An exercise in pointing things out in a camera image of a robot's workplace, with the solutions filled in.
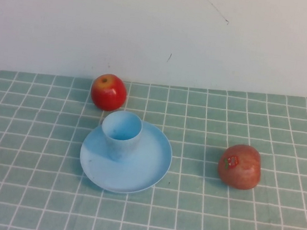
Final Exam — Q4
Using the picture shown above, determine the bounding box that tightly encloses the light blue plastic cup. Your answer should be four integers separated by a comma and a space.
97, 108, 145, 165

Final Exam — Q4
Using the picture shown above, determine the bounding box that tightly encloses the light blue plastic plate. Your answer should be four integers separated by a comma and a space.
75, 113, 176, 200

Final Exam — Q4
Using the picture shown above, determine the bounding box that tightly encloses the shiny red yellow apple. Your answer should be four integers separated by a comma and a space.
88, 72, 130, 114

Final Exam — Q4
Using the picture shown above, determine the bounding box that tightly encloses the green white checked tablecloth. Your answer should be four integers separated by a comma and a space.
0, 58, 307, 230

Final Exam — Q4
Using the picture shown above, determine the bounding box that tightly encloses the dull red apple with sticker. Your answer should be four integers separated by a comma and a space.
215, 141, 264, 192

